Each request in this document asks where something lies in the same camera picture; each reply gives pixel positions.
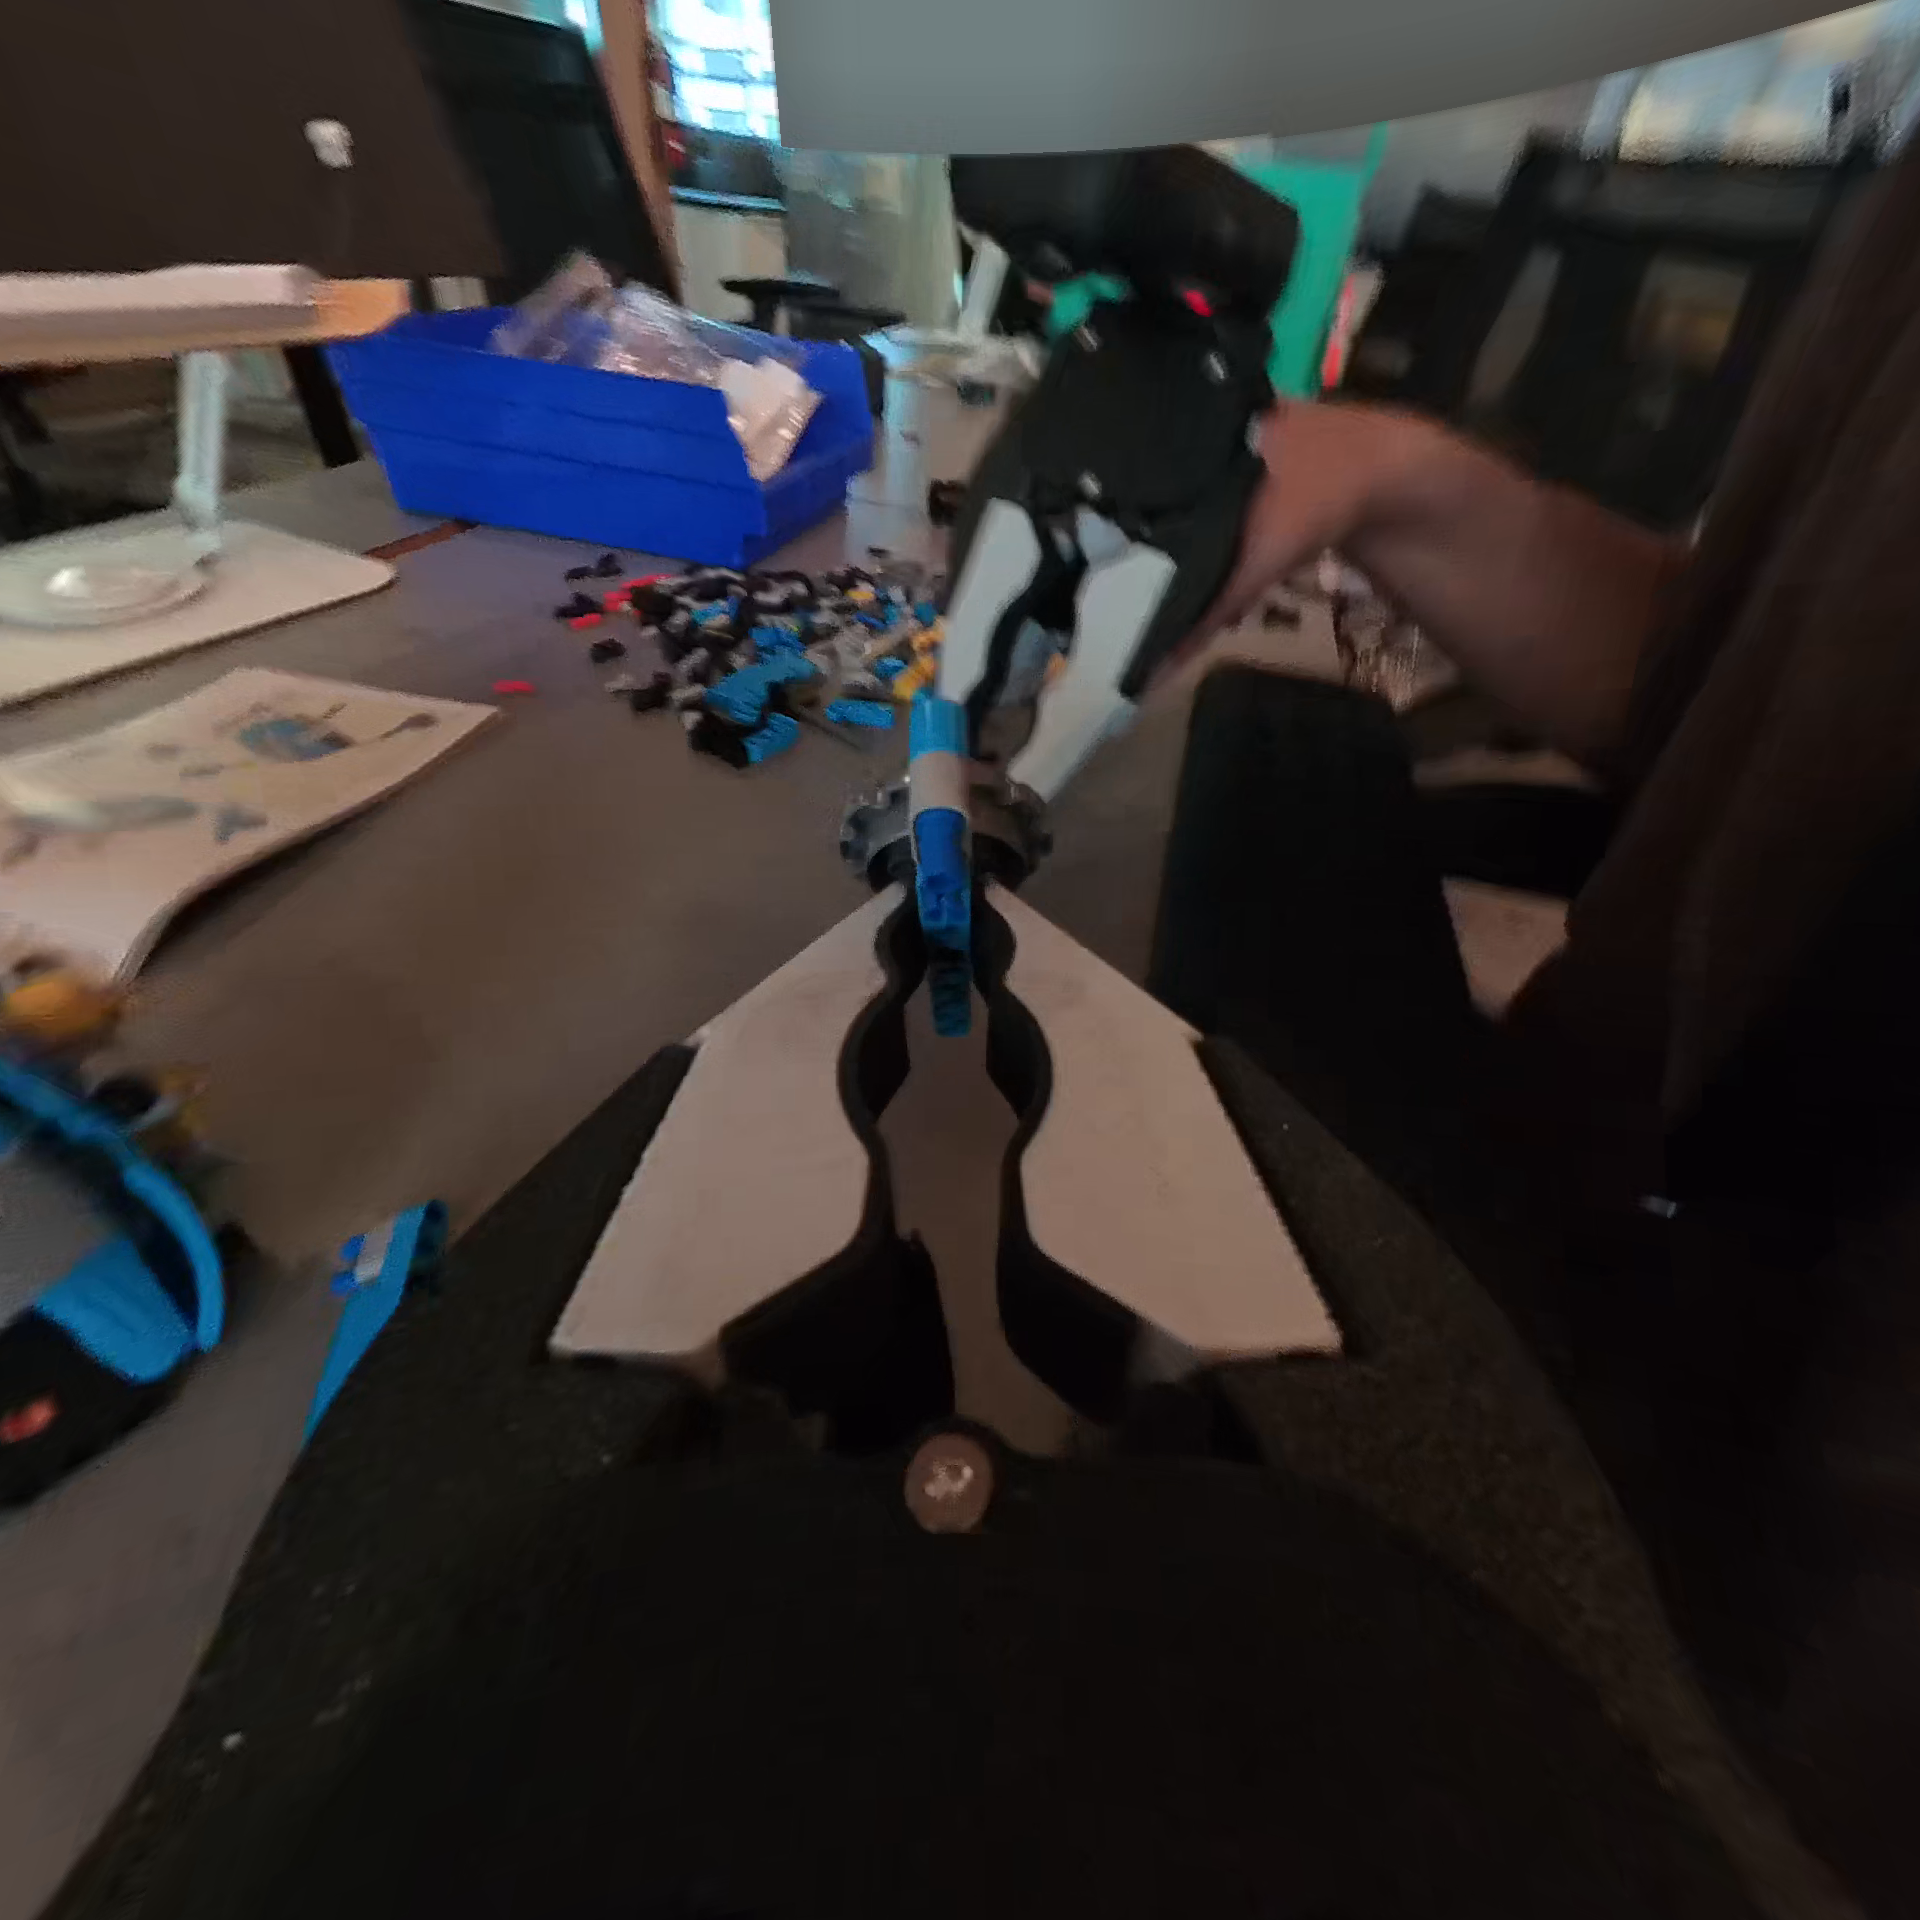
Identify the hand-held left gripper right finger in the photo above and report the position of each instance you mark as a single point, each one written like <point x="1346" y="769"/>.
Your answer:
<point x="1155" y="1201"/>

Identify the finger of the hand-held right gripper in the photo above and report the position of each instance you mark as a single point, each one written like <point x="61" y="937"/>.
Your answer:
<point x="1110" y="661"/>
<point x="991" y="600"/>

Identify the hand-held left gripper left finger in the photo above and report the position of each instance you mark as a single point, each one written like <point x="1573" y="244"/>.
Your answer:
<point x="721" y="1201"/>

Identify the pile of toy bricks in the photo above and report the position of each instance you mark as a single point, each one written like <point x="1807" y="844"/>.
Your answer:
<point x="751" y="691"/>

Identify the blue toy beam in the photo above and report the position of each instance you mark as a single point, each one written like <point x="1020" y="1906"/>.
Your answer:
<point x="942" y="854"/>
<point x="383" y="1261"/>

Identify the dark grey toy gear wheel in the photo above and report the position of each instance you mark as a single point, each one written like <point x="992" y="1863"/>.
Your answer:
<point x="871" y="832"/>

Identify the person's right forearm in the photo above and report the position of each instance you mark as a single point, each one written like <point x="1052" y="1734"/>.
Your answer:
<point x="1531" y="600"/>

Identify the grey desk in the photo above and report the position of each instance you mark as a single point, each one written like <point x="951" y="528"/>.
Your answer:
<point x="571" y="975"/>

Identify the white desk lamp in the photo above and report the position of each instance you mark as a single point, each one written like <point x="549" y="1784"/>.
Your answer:
<point x="150" y="301"/>

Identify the person's right hand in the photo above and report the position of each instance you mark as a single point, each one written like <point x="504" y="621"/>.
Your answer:
<point x="1334" y="494"/>

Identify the teal box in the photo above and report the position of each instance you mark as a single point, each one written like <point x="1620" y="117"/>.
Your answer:
<point x="1329" y="271"/>

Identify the clear plastic bags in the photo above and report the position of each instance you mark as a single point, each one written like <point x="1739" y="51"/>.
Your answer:
<point x="645" y="330"/>

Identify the blue storage bin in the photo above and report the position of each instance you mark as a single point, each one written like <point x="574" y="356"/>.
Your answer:
<point x="525" y="451"/>

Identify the blue toy robot vehicle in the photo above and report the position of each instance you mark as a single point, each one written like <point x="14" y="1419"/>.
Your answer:
<point x="135" y="1275"/>

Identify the black monitor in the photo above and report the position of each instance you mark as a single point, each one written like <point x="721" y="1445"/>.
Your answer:
<point x="554" y="164"/>

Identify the instruction booklet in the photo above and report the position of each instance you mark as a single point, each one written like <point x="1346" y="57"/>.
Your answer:
<point x="255" y="765"/>

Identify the person's brown clothing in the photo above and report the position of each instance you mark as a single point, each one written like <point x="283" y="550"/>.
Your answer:
<point x="1771" y="901"/>

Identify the dark partition panel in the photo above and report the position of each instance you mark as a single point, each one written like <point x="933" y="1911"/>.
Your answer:
<point x="180" y="134"/>

